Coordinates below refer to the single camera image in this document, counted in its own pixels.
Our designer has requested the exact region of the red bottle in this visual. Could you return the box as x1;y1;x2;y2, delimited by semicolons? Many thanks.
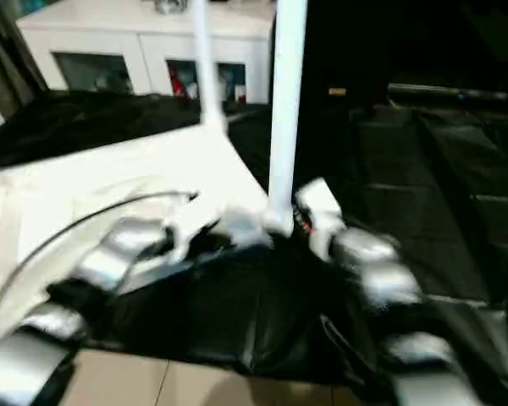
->
170;69;185;97

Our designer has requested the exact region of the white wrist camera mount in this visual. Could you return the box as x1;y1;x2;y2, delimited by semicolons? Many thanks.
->
160;202;221;261
294;177;346;257

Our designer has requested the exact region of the black cabinet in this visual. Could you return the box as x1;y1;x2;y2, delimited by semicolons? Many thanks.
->
304;0;508;107

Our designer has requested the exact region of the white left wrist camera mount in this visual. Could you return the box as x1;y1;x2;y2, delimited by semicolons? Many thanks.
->
160;202;221;261

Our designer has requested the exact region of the grey curtain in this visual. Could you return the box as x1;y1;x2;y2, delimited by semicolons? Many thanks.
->
0;0;50;119

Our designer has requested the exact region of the white glass-door cabinet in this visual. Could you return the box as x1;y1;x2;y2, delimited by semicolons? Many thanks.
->
15;0;276;105

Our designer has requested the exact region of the clear glass ornament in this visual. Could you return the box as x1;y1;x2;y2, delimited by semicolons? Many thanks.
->
154;0;187;14

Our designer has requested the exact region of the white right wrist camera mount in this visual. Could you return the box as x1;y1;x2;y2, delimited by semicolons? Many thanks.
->
294;177;346;257

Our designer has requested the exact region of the black work mat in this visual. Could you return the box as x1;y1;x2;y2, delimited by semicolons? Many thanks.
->
0;88;508;406

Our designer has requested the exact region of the white plastic table top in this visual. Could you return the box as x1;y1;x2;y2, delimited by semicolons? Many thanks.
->
0;113;280;348

